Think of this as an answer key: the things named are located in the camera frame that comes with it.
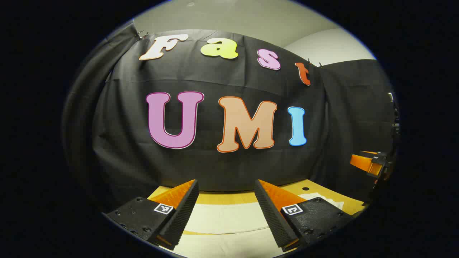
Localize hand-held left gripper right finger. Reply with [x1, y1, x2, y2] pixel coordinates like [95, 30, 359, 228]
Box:
[254, 179, 355, 252]

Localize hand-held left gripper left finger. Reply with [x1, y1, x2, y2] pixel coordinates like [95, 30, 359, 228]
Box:
[102, 179, 200, 250]

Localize white jeans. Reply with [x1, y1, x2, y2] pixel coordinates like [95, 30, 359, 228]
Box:
[169, 193, 345, 258]

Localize dark metal stand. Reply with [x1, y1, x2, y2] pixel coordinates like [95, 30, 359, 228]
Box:
[388, 92, 401, 138]

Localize black backdrop cloth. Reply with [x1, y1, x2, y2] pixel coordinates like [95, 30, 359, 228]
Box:
[61, 20, 398, 212]

